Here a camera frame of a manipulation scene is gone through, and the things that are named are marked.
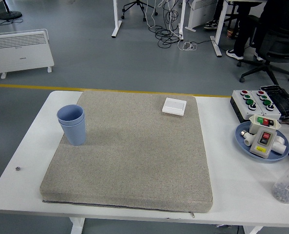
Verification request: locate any blue ribbed plastic cup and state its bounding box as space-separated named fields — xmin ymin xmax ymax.
xmin=56 ymin=104 xmax=85 ymax=126
xmin=58 ymin=117 xmax=87 ymax=146

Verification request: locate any white push-button control box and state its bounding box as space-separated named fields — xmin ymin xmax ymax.
xmin=249 ymin=89 xmax=281 ymax=120
xmin=229 ymin=89 xmax=266 ymax=124

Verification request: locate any white electric panel heater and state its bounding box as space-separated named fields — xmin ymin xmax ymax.
xmin=185 ymin=0 xmax=218 ymax=32
xmin=0 ymin=29 xmax=55 ymax=80

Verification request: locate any black round stand base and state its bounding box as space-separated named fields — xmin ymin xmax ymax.
xmin=0 ymin=0 xmax=23 ymax=20

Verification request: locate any grey-brown cushion mat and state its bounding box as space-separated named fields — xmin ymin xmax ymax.
xmin=39 ymin=90 xmax=213 ymax=213

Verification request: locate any black chair star base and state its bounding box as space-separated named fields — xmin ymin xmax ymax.
xmin=120 ymin=0 xmax=158 ymax=22

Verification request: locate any person with black-white sneakers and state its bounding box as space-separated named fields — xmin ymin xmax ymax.
xmin=204 ymin=0 xmax=225 ymax=30

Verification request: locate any white table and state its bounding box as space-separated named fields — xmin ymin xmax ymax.
xmin=0 ymin=90 xmax=289 ymax=234

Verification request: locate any blue plate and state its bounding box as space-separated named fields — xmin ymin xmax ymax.
xmin=234 ymin=121 xmax=289 ymax=162

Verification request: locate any white pipe fitting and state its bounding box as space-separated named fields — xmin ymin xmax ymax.
xmin=240 ymin=130 xmax=254 ymax=147
xmin=270 ymin=135 xmax=288 ymax=155

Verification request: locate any seated person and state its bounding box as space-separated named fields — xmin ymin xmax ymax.
xmin=226 ymin=0 xmax=289 ymax=61

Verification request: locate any black tool case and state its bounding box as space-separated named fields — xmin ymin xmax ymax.
xmin=259 ymin=84 xmax=289 ymax=120

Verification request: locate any black office chair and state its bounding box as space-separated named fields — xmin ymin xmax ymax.
xmin=236 ymin=14 xmax=289 ymax=86

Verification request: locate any clear bottle with red cap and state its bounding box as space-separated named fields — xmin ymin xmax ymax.
xmin=271 ymin=157 xmax=289 ymax=204

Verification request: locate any white desk frame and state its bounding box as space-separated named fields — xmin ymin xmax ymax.
xmin=209 ymin=0 xmax=230 ymax=58
xmin=111 ymin=0 xmax=186 ymax=41

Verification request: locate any white wall switch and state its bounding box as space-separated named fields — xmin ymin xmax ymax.
xmin=161 ymin=97 xmax=187 ymax=117

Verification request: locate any black floor cable bundle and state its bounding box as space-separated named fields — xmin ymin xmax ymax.
xmin=148 ymin=0 xmax=184 ymax=49

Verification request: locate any white floor cable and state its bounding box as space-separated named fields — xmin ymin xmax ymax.
xmin=177 ymin=41 xmax=197 ymax=52

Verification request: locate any cream three-button switch box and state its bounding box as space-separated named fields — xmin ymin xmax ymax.
xmin=248 ymin=114 xmax=281 ymax=135

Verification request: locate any grey power push-button switch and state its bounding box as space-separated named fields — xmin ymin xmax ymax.
xmin=249 ymin=128 xmax=278 ymax=156

